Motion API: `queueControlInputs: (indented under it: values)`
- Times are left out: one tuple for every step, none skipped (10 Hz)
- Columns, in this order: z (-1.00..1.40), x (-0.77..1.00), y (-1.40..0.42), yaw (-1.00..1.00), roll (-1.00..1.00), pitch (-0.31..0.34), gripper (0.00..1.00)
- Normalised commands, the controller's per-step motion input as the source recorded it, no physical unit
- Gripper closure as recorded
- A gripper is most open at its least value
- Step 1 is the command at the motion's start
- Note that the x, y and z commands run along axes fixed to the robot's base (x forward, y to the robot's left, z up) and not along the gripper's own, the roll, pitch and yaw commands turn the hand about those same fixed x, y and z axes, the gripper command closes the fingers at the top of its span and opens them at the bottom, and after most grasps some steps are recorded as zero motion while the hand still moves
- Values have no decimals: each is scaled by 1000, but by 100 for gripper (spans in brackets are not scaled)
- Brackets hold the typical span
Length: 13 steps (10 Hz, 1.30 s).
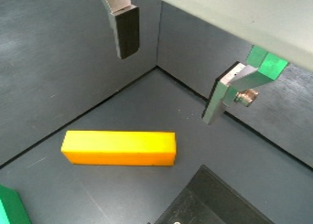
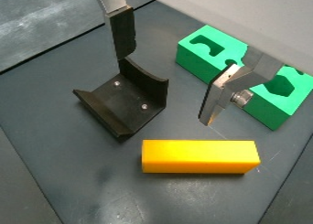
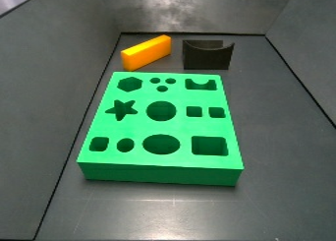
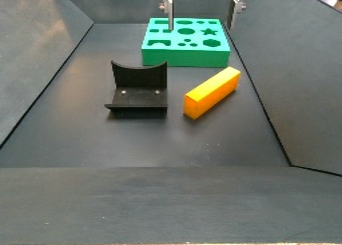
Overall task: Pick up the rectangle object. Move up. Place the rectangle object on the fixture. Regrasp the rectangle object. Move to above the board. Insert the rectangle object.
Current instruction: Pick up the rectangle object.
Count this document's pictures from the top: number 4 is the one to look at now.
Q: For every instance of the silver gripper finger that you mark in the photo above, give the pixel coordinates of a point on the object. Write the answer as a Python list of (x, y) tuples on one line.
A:
[(237, 6), (166, 6)]

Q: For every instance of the yellow rectangular block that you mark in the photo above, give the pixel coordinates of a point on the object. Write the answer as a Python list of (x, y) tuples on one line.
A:
[(206, 95)]

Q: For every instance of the green foam shape board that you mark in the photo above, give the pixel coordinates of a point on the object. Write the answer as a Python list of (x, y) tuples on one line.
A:
[(195, 44)]

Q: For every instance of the black curved fixture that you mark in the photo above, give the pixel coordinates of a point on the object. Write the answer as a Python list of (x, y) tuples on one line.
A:
[(141, 95)]

